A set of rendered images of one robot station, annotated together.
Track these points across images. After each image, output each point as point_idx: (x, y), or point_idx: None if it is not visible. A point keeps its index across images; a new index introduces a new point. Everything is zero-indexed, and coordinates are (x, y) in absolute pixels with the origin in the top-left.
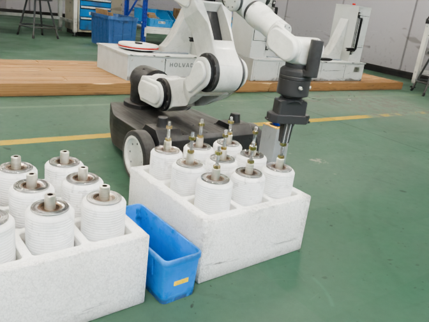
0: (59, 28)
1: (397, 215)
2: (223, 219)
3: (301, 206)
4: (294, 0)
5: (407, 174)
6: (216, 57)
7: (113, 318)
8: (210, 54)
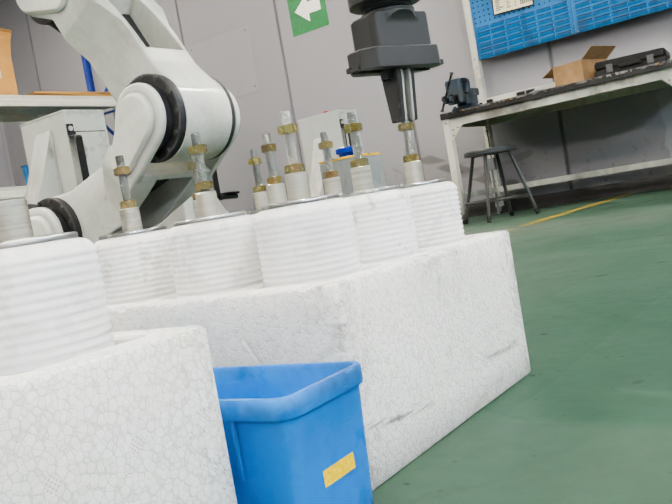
0: None
1: (636, 292)
2: (371, 279)
3: (501, 254)
4: (217, 167)
5: (580, 264)
6: (164, 74)
7: None
8: (148, 73)
